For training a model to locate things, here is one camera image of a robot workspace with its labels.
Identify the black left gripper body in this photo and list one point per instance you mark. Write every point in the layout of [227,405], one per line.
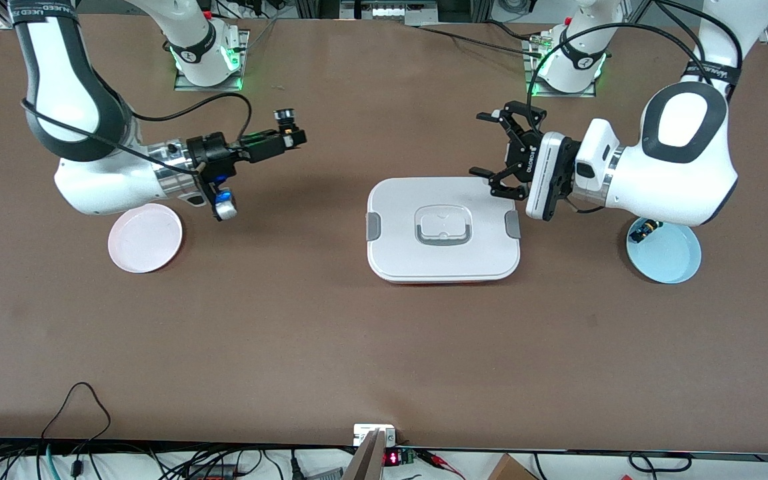
[526,160]

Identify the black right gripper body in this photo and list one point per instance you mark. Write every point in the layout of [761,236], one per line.
[212,154]

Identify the orange push button switch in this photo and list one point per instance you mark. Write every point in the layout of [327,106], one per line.
[284,118]

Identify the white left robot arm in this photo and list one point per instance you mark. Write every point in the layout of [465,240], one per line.
[677,166]

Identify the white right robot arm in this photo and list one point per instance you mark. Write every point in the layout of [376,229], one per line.
[77,186]

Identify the white lidded container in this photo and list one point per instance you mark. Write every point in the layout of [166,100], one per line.
[444,260]

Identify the pink round plate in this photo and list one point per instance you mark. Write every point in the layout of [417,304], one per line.
[145,240]

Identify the white power strip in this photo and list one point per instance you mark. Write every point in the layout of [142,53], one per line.
[390,11]

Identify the light blue round plate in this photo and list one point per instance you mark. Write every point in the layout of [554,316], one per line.
[667,256]

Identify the cardboard box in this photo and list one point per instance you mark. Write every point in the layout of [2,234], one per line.
[510,470]

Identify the green circuit board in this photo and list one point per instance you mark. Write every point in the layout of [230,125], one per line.
[408,457]

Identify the red digit display module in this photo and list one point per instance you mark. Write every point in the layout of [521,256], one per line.
[392,458]

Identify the grey slanted bar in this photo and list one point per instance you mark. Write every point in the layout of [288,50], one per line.
[365,463]

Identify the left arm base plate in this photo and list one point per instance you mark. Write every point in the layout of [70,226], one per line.
[560,93]

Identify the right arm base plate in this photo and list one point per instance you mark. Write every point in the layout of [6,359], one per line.
[207,88]

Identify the green push button switch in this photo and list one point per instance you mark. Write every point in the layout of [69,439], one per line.
[644,231]

